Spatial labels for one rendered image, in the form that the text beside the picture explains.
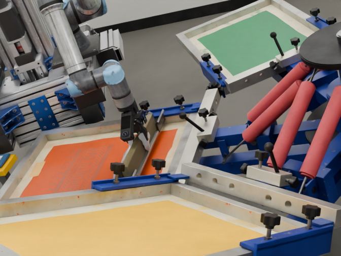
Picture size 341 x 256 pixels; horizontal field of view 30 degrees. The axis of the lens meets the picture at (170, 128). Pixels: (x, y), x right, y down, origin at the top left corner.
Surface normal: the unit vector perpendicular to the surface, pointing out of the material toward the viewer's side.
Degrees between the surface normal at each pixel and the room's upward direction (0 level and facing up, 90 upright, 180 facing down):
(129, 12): 90
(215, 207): 58
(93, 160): 0
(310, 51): 0
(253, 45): 0
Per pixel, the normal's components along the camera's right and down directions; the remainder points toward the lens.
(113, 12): -0.24, 0.56
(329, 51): -0.31, -0.82
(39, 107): 0.10, 0.48
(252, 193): -0.73, 0.03
